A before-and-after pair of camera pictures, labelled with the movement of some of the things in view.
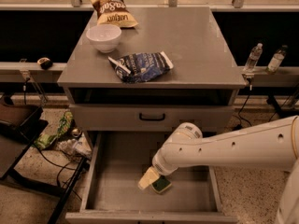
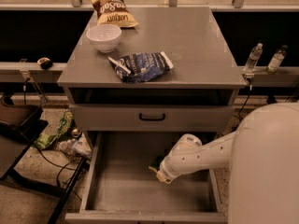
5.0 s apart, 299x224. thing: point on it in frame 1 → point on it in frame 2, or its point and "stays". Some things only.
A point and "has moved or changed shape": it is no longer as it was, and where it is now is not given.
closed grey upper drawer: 149,118 stays
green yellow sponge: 161,185 has moved or changed shape
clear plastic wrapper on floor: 76,147 stays
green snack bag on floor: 45,141 stays
